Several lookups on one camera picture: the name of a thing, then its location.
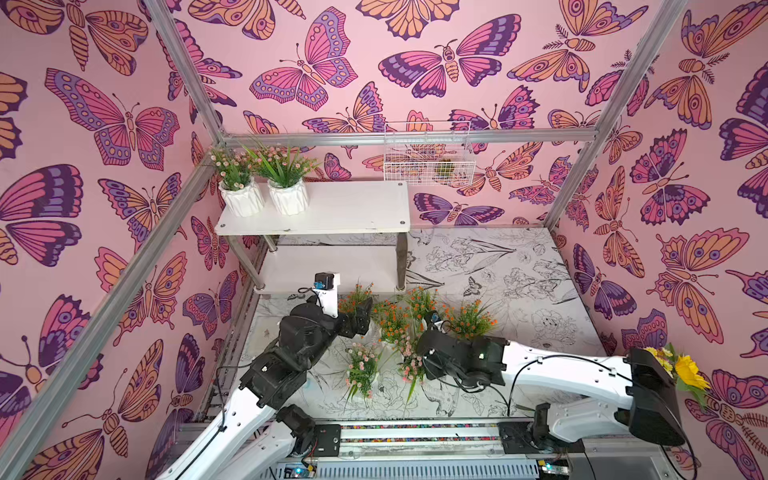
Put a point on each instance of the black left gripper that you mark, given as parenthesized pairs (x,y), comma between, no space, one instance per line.
(348,330)

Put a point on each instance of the orange flower pot far left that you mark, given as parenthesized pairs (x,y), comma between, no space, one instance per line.
(355,300)

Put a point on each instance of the white two-tier rack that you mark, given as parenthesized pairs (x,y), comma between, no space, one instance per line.
(335,208)

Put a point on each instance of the orange flower pot far right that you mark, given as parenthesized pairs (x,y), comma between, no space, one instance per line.
(470,320)

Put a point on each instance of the yellow sunflower bouquet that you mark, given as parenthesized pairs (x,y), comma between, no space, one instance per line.
(684,372)

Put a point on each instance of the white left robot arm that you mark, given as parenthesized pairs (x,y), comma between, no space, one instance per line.
(256,428)

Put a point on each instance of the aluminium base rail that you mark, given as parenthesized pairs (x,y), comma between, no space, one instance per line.
(470,449)

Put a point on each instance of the pink flower pot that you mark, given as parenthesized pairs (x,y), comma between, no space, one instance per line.
(235,182)
(411,368)
(362,370)
(284,169)

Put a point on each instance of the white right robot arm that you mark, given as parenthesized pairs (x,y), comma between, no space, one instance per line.
(617,395)

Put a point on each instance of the white wire basket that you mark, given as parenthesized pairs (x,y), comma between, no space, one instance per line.
(428,158)

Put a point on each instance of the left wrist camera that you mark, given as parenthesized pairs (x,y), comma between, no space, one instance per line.
(325,287)

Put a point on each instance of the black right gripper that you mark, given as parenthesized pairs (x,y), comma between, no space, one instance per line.
(432,345)

